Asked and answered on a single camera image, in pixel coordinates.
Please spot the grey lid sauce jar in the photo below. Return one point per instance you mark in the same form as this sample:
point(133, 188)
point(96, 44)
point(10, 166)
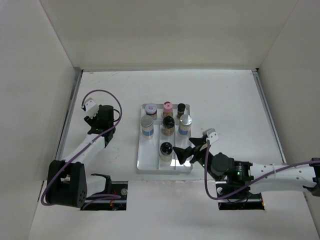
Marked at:
point(151, 110)

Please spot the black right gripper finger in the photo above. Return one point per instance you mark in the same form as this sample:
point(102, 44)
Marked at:
point(198, 141)
point(183, 154)

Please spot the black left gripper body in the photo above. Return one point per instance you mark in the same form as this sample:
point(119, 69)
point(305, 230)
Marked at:
point(93, 122)

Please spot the white divided organizer tray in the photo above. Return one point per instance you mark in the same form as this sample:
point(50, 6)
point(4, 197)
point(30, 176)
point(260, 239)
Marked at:
point(148, 158)

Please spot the pink cap spice jar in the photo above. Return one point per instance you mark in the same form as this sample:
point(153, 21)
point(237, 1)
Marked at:
point(167, 109)

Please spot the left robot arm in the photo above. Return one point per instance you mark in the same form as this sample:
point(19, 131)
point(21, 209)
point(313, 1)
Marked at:
point(68, 183)

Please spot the black stopper jar white contents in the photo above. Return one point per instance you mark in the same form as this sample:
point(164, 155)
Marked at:
point(166, 151)

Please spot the black stopper jar brown contents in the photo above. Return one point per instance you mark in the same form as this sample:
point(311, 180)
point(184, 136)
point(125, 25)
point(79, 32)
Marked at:
point(168, 126)

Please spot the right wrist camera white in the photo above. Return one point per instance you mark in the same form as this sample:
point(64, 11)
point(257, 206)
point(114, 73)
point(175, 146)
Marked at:
point(210, 135)

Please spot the white cap blue label jar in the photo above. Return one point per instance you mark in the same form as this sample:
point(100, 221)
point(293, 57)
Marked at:
point(147, 126)

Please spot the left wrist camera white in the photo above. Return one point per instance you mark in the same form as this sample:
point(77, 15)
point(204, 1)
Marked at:
point(90, 108)

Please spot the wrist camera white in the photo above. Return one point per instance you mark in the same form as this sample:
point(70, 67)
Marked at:
point(210, 135)
point(90, 108)

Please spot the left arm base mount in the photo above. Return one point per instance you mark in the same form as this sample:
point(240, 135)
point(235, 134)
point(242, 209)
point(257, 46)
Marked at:
point(115, 199)

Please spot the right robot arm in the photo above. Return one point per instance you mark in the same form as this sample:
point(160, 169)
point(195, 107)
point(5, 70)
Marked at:
point(246, 178)

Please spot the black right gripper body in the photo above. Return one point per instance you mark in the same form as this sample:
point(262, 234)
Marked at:
point(199, 155)

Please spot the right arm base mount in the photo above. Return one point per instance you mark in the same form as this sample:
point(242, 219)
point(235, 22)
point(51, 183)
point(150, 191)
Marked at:
point(243, 200)

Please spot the black cap red label bottle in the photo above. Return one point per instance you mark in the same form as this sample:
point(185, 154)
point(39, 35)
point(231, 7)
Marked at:
point(180, 110)

